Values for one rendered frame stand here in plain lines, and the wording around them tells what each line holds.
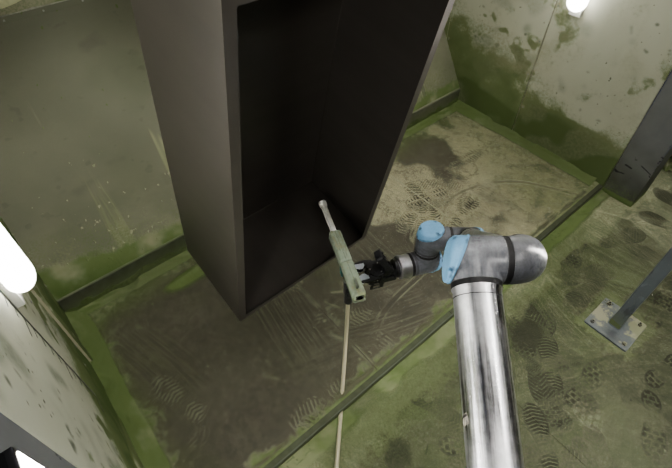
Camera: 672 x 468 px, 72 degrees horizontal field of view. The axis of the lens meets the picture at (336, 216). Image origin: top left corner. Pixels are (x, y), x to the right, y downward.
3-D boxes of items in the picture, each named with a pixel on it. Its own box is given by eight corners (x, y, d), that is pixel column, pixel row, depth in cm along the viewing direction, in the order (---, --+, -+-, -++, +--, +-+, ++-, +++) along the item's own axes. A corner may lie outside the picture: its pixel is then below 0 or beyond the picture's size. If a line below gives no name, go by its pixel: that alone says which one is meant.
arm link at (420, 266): (434, 240, 177) (431, 258, 184) (404, 246, 174) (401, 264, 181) (446, 257, 170) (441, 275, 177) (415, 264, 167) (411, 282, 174)
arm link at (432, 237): (448, 218, 168) (443, 243, 176) (416, 217, 168) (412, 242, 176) (453, 236, 161) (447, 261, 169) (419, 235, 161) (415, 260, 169)
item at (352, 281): (363, 326, 171) (367, 290, 155) (351, 329, 170) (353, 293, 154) (328, 233, 204) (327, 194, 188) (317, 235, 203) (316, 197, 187)
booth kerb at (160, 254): (69, 317, 210) (57, 302, 200) (68, 314, 211) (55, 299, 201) (457, 104, 330) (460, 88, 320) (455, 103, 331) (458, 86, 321)
